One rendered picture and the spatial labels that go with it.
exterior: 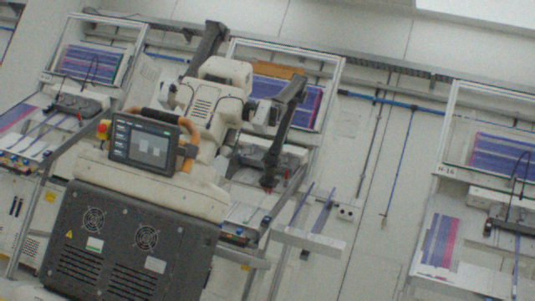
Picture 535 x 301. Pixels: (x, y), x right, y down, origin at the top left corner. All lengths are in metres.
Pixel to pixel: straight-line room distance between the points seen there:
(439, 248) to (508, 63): 2.57
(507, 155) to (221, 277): 1.72
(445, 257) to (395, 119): 2.25
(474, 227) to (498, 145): 0.50
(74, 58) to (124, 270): 2.55
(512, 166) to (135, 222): 2.10
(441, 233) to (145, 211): 1.59
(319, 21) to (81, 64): 2.29
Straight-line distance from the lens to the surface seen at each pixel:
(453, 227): 2.94
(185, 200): 1.80
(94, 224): 1.94
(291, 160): 3.20
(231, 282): 3.11
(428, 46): 5.04
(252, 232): 2.76
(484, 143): 3.19
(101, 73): 3.99
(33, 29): 6.02
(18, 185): 3.96
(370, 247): 4.61
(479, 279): 2.71
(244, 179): 3.13
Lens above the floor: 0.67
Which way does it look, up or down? 9 degrees up
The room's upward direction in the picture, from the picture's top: 17 degrees clockwise
